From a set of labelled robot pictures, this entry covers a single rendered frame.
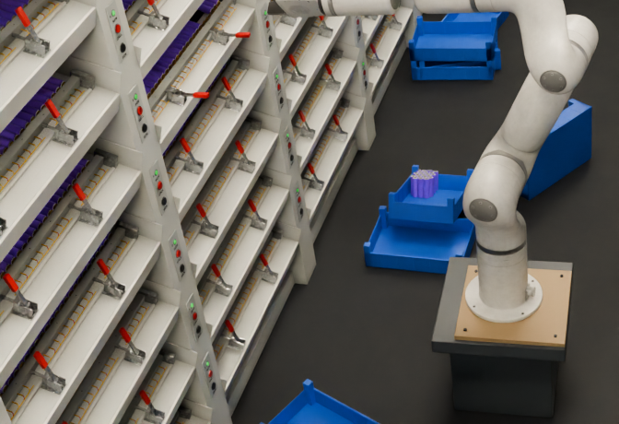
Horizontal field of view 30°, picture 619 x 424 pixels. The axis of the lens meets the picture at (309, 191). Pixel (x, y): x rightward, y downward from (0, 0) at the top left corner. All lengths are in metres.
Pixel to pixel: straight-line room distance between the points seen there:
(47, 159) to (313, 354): 1.32
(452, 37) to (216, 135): 1.79
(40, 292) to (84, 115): 0.35
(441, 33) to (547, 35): 2.11
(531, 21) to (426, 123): 1.76
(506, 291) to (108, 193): 1.02
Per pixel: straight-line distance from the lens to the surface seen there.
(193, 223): 2.82
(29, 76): 2.06
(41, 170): 2.14
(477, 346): 2.83
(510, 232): 2.71
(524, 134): 2.54
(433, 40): 4.42
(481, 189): 2.59
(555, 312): 2.88
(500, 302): 2.86
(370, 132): 4.00
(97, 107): 2.28
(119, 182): 2.39
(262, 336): 3.28
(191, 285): 2.70
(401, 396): 3.11
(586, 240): 3.55
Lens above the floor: 2.26
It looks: 36 degrees down
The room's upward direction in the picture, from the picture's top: 10 degrees counter-clockwise
